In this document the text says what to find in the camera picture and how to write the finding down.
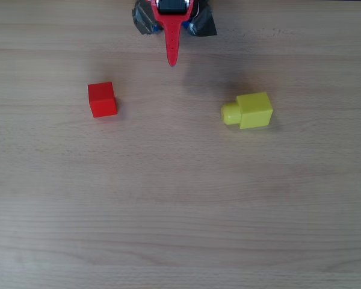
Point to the red cube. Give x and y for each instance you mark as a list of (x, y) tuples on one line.
[(103, 100)]

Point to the blue and red robot arm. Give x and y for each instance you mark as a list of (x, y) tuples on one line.
[(185, 24)]

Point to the yellow toy block with stud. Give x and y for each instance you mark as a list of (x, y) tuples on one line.
[(254, 110)]

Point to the grey duct tape piece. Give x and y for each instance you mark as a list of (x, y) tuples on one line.
[(143, 19), (203, 25)]

